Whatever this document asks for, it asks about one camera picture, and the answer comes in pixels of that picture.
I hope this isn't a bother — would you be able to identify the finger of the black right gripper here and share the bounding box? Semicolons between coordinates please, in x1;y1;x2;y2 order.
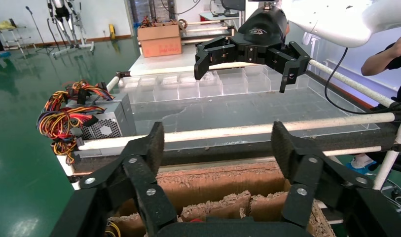
193;35;240;81
267;41;311;94

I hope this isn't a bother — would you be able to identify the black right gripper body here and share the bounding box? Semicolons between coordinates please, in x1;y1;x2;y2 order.
229;5;289;65

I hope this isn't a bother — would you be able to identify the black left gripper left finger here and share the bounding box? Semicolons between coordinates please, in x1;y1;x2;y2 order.
79;121;178;236

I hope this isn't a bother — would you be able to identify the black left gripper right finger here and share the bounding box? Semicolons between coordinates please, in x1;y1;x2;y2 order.
271;121;374;228

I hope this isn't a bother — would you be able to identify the bystander bare forearm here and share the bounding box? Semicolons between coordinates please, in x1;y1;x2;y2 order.
361;39;401;77

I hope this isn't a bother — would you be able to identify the clear acrylic divider tray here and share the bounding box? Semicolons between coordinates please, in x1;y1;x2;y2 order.
119;65;381;133

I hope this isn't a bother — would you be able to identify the black monitor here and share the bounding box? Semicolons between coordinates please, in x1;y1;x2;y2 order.
220;0;247;11

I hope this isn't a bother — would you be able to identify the cardboard box with red print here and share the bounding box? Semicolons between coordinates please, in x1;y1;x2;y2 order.
137;23;183;59

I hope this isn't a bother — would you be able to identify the blue white shoe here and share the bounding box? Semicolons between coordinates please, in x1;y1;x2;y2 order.
346;153;378;171

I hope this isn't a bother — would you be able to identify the black conveyor belt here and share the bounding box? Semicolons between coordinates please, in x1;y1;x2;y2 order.
56;59;401;192

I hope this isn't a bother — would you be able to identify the worn cardboard box with dividers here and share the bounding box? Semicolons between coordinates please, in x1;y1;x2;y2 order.
105;159;337;237

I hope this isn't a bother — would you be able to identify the chrome chair base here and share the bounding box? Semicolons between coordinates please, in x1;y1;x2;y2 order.
366;172;401;224

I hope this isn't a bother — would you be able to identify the white metal stand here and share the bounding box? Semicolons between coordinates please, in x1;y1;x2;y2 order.
46;0;95;57

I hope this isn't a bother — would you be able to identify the black tripod stand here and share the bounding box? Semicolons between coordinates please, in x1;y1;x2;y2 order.
25;5;56;54

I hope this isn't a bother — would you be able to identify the white rack with yellow cloth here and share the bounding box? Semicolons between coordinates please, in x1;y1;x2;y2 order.
0;19;28;56

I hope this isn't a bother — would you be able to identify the thin black cable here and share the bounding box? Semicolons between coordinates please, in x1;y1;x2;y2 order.
324;47;401;116

